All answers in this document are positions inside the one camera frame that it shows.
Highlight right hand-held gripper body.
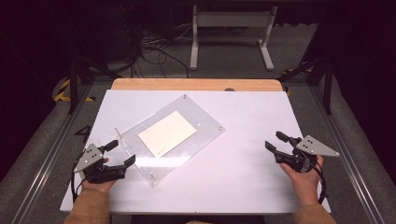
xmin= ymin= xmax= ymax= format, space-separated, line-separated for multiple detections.
xmin=275 ymin=134 xmax=340 ymax=174

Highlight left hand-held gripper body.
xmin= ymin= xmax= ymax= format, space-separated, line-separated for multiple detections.
xmin=73 ymin=143 xmax=127 ymax=185

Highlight clear acrylic frame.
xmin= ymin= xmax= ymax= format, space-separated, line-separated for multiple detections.
xmin=114 ymin=93 xmax=226 ymax=188

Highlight person's left hand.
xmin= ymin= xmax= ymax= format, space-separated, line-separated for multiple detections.
xmin=80 ymin=178 xmax=118 ymax=194

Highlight person's right hand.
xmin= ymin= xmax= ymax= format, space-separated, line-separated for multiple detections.
xmin=279 ymin=156 xmax=325 ymax=208

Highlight white table board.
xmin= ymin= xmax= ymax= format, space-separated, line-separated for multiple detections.
xmin=60 ymin=89 xmax=332 ymax=216

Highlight cream paper card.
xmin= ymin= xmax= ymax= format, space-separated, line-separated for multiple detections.
xmin=137 ymin=110 xmax=198 ymax=159

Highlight black metal stand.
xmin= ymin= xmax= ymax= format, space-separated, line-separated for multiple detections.
xmin=276 ymin=46 xmax=335 ymax=116
xmin=64 ymin=8 xmax=123 ymax=115

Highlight yellow black floor tape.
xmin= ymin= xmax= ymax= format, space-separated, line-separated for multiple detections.
xmin=53 ymin=78 xmax=96 ymax=103
xmin=280 ymin=63 xmax=313 ymax=77

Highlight wooden table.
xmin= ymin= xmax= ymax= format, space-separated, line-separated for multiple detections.
xmin=110 ymin=77 xmax=284 ymax=92

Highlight white metal table stand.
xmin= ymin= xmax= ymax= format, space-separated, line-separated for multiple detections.
xmin=189 ymin=5 xmax=278 ymax=72

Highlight black bracket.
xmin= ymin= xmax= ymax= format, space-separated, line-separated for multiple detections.
xmin=75 ymin=124 xmax=92 ymax=145

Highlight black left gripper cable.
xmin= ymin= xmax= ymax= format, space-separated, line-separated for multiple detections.
xmin=70 ymin=152 xmax=87 ymax=203

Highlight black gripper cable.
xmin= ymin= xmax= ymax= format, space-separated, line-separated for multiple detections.
xmin=309 ymin=157 xmax=328 ymax=205
xmin=70 ymin=152 xmax=87 ymax=203

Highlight aluminium rail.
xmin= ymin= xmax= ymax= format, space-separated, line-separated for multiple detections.
xmin=11 ymin=83 xmax=92 ymax=224
xmin=309 ymin=85 xmax=391 ymax=224

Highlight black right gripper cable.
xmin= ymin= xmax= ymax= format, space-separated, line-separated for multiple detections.
xmin=309 ymin=157 xmax=328 ymax=205

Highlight black floor cables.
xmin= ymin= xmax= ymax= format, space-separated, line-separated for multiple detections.
xmin=129 ymin=26 xmax=191 ymax=79

